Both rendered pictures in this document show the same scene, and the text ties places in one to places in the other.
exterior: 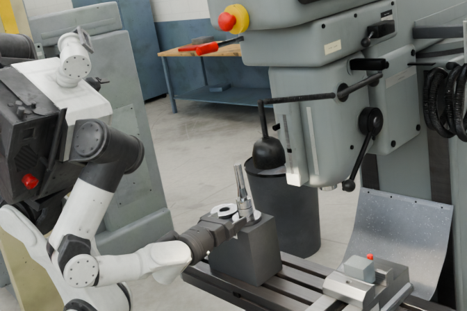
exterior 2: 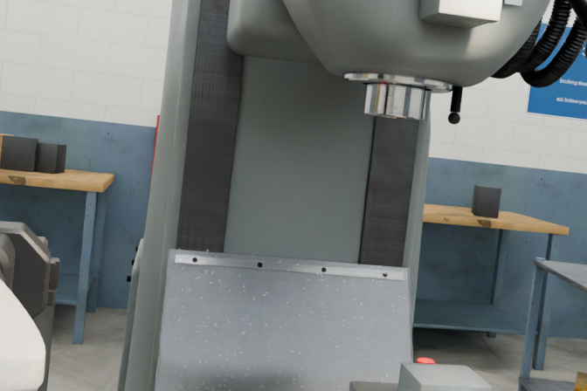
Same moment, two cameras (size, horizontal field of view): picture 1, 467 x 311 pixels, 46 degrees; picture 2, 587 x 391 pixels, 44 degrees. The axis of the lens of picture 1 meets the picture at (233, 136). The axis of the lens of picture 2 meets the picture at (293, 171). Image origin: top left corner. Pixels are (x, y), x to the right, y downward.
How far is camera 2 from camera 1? 1.26 m
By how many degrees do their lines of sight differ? 59
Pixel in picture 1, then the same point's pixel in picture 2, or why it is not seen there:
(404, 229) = (304, 339)
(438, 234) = (389, 336)
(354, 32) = not seen: outside the picture
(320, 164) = not seen: outside the picture
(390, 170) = (265, 196)
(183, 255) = (11, 321)
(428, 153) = (369, 149)
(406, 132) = not seen: hidden behind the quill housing
